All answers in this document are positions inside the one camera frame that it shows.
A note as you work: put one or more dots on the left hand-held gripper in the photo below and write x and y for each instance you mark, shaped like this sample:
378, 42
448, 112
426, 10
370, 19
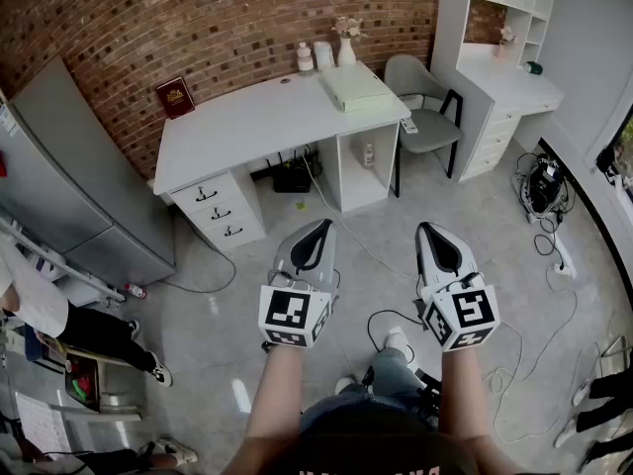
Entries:
294, 317

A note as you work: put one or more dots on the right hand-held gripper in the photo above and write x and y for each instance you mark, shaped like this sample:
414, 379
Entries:
462, 317

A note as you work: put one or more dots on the pale green folder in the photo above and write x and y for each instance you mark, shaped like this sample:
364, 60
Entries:
358, 87

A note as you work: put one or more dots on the person's left forearm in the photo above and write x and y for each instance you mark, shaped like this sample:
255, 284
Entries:
277, 394

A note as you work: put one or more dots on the person's right forearm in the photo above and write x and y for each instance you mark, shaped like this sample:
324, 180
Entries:
467, 389

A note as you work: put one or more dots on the yellow floor sticker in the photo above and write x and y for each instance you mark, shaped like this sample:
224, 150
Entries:
302, 206

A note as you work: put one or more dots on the black router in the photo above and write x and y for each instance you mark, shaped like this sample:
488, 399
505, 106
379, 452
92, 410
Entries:
292, 181

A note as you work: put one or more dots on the person's right white shoe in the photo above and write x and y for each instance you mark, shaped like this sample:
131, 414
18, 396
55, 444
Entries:
398, 342

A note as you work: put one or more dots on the person's white shoe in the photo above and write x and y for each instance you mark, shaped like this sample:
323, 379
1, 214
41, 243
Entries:
398, 342
344, 385

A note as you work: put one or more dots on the white power strip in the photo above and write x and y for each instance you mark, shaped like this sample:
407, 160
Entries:
565, 257

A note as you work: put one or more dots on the grey upholstered chair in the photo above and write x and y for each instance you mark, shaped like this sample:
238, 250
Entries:
427, 126

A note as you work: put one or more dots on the white remote control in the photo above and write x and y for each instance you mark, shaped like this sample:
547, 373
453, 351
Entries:
409, 125

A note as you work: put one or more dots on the person's left white shoe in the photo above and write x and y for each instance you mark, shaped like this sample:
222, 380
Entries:
344, 385

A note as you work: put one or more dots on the person's blue jeans legs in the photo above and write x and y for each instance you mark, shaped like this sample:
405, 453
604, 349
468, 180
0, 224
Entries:
390, 384

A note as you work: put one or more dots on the white desk with drawers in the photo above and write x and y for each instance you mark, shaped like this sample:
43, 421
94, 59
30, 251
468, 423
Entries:
257, 122

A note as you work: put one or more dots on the white shelf desk unit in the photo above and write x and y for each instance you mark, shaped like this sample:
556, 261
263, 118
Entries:
499, 92

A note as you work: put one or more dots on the red capped bottle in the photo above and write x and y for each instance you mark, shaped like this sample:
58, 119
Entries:
135, 291

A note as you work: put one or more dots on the clear bottle with pink lid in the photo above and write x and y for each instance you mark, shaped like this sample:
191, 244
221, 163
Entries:
305, 60

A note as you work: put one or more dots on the pale blue lidded tumbler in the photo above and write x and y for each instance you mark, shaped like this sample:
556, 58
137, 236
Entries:
324, 56

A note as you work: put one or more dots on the white vase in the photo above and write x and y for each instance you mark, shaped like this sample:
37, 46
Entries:
346, 52

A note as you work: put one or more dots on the person's black shirt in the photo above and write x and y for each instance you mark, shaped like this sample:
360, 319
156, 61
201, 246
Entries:
376, 450

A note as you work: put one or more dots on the dark red book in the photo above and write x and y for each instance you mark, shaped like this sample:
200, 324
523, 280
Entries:
175, 98

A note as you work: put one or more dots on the small green clock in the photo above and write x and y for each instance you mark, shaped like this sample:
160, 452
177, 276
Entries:
534, 67

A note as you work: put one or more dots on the small pink potted flowers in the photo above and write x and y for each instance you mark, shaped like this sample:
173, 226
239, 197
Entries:
505, 42

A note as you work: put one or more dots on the pink flower bouquet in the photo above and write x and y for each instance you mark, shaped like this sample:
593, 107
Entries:
348, 27

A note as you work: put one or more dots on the metal cart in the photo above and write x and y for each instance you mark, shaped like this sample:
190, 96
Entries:
106, 389

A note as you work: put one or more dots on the grey refrigerator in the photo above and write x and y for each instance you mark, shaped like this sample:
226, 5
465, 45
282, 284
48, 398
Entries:
74, 181

